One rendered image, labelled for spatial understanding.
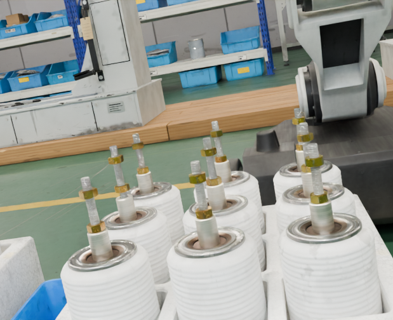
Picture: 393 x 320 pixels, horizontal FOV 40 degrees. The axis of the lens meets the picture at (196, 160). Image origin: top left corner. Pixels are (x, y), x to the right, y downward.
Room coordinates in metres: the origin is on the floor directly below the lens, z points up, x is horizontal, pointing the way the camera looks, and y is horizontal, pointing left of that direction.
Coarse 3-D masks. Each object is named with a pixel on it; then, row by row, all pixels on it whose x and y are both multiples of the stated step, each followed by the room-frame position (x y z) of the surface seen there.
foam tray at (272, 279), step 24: (264, 216) 0.81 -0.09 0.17; (360, 216) 0.72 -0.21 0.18; (264, 240) 0.69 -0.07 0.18; (384, 264) 0.56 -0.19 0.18; (168, 288) 0.60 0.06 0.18; (264, 288) 0.58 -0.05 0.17; (384, 288) 0.51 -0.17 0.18; (168, 312) 0.54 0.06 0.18; (288, 312) 0.57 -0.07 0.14; (384, 312) 0.51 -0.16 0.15
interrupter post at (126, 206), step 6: (120, 198) 0.67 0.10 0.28; (126, 198) 0.66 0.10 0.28; (132, 198) 0.67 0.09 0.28; (120, 204) 0.66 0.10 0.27; (126, 204) 0.66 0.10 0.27; (132, 204) 0.67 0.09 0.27; (120, 210) 0.66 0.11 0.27; (126, 210) 0.66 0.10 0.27; (132, 210) 0.66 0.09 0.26; (120, 216) 0.67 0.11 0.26; (126, 216) 0.66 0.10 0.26; (132, 216) 0.66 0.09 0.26
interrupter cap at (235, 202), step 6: (228, 198) 0.67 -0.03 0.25; (234, 198) 0.67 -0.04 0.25; (240, 198) 0.66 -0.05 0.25; (246, 198) 0.65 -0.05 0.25; (192, 204) 0.67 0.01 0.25; (228, 204) 0.66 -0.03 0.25; (234, 204) 0.64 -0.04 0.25; (240, 204) 0.64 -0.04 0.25; (246, 204) 0.64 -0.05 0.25; (192, 210) 0.65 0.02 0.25; (216, 210) 0.64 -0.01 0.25; (222, 210) 0.63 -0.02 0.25; (228, 210) 0.62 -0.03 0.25; (234, 210) 0.62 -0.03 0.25; (216, 216) 0.62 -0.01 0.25
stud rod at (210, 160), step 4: (204, 140) 0.65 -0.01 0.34; (208, 140) 0.65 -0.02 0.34; (204, 144) 0.65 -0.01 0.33; (208, 144) 0.65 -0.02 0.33; (204, 148) 0.65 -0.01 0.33; (208, 148) 0.65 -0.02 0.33; (208, 156) 0.65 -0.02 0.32; (212, 156) 0.65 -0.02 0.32; (208, 160) 0.65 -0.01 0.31; (212, 160) 0.65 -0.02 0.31; (208, 164) 0.65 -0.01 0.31; (212, 164) 0.65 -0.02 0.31; (208, 168) 0.65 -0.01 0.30; (212, 168) 0.65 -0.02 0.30; (208, 172) 0.65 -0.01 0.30; (212, 172) 0.65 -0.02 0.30; (212, 176) 0.65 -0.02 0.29; (216, 176) 0.65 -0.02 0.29
